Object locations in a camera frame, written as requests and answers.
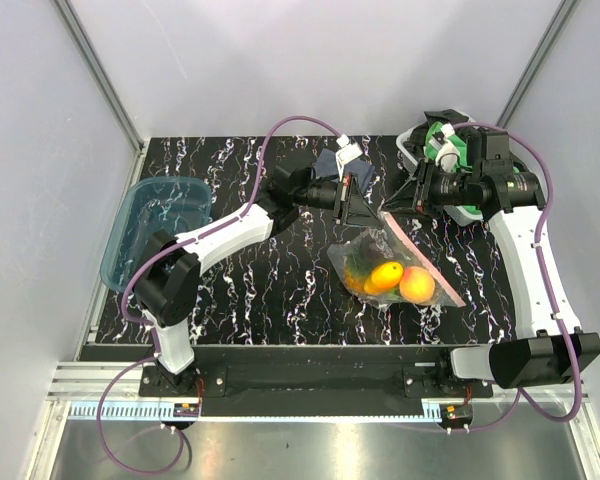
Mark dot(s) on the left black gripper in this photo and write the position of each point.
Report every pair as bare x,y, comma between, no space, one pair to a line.
359,213

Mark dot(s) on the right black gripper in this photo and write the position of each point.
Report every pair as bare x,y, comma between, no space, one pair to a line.
405,203

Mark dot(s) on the clear zip top bag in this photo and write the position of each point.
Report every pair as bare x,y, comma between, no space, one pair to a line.
398,247

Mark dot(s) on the fake yellow mango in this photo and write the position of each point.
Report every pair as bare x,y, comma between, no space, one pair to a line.
384,278

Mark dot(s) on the fake dark purple fruit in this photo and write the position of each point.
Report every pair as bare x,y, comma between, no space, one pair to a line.
369,249

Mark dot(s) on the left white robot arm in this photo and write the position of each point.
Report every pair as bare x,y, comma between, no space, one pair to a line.
172,266

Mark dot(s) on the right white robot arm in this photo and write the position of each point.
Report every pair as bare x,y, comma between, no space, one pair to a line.
473,166

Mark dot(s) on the fake orange pineapple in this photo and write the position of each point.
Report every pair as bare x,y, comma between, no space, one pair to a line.
357,270

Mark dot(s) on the fake peach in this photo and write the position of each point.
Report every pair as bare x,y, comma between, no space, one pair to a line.
417,285

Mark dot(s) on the black cloth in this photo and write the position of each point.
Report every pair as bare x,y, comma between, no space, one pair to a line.
416,140

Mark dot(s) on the folded dark blue cloth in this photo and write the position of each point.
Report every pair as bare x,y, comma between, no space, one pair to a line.
325,167

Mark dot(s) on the white laundry basket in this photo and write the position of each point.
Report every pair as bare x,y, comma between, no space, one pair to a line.
410,164

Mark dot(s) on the green cloth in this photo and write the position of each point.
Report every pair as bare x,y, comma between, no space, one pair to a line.
464,214

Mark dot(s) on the blue transparent plastic bin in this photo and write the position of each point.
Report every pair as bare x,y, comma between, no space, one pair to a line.
173,204

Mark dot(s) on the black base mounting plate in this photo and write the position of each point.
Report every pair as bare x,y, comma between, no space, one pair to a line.
310,382

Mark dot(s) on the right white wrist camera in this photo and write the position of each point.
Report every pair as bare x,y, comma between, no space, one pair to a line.
448,155

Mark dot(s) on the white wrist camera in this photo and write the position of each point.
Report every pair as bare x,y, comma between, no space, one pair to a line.
448,155
348,150

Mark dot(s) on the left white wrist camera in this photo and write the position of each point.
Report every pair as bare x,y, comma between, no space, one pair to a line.
348,150

